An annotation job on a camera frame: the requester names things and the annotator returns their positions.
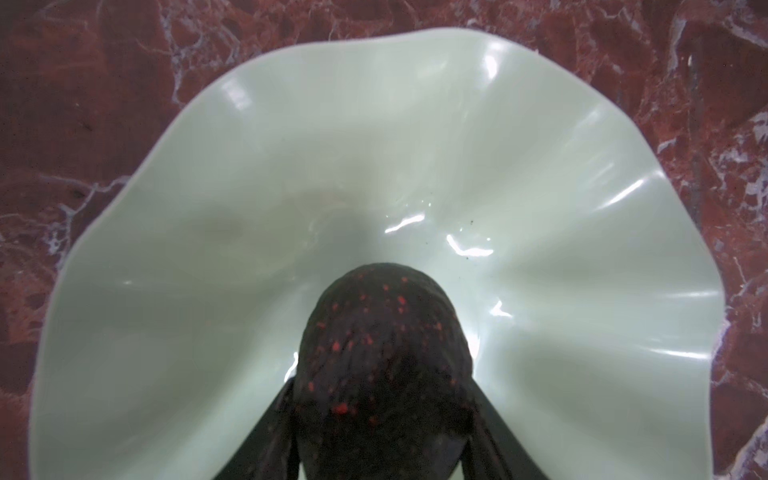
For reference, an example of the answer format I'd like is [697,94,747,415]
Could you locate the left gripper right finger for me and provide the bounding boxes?
[461,380,548,480]

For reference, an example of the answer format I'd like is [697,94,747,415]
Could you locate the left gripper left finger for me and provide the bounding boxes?
[214,378,297,480]

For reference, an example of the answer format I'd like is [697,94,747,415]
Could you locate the dark fake avocado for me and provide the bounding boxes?
[293,263,472,479]

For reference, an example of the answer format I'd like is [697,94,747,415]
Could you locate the light green wavy fruit bowl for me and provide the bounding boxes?
[29,29,724,479]

